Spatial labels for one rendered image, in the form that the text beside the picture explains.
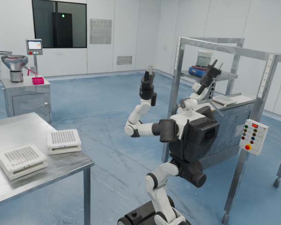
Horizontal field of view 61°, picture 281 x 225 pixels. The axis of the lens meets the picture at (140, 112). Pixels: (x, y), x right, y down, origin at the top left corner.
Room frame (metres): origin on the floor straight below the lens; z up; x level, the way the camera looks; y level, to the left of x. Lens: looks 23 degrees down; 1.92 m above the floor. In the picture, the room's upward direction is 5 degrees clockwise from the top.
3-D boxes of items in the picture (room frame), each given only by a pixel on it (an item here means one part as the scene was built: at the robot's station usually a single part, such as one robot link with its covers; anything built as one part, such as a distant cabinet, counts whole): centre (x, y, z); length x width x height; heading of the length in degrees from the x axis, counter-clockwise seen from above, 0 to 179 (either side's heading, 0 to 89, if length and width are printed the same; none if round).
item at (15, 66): (3.65, 1.95, 0.95); 0.49 x 0.36 x 0.37; 126
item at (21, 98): (3.63, 1.88, 0.38); 0.63 x 0.57 x 0.76; 126
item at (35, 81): (3.56, 1.64, 0.80); 0.16 x 0.12 x 0.09; 126
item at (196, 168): (1.49, -0.39, 0.88); 0.28 x 0.13 x 0.18; 41
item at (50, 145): (1.64, 0.60, 0.95); 0.25 x 0.24 x 0.02; 24
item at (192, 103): (1.56, -0.34, 1.35); 0.10 x 0.07 x 0.09; 131
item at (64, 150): (1.64, 0.60, 0.90); 0.24 x 0.24 x 0.02; 24
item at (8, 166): (1.35, 0.78, 0.95); 0.25 x 0.24 x 0.02; 46
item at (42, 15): (6.53, 2.25, 1.43); 1.38 x 0.01 x 1.16; 126
